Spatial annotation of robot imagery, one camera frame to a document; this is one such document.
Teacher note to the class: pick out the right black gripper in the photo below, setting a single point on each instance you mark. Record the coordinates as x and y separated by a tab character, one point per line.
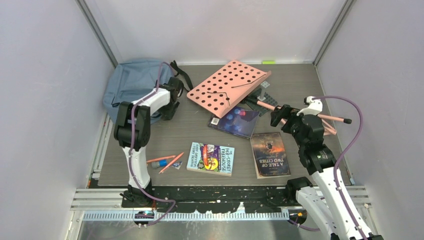
289	113

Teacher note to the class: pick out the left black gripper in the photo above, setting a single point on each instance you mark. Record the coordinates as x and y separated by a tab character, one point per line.
168	114

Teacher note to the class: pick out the dark blue bokeh book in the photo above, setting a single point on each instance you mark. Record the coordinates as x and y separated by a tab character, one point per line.
239	121

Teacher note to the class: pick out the Tale of Two Cities book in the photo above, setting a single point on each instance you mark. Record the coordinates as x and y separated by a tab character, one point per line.
269	154

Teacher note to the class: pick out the blue fabric backpack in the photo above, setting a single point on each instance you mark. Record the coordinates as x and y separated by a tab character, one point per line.
134	79

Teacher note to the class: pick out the Storey Treehouse colourful book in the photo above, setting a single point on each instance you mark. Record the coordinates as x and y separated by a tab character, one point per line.
211	159

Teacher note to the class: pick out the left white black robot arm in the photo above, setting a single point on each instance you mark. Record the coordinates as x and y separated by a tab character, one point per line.
132	130

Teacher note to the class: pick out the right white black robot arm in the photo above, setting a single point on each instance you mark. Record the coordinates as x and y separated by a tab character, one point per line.
335	213

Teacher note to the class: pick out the dark grey lego plate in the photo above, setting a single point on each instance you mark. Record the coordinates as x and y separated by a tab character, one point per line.
259	100

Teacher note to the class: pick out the pink perforated music stand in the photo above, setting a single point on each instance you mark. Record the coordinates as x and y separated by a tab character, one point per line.
228	86

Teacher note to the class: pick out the orange pencil short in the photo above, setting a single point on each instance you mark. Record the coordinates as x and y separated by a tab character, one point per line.
160	158

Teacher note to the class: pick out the orange pencil long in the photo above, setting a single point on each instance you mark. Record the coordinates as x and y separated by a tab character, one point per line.
171	162

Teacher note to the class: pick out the blue grey glue stick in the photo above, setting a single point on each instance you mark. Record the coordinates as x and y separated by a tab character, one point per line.
159	163

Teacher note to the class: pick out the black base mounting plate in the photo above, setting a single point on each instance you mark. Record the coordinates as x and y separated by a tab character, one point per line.
217	199

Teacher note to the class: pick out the aluminium front rail frame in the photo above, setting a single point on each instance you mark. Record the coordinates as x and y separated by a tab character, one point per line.
176	136

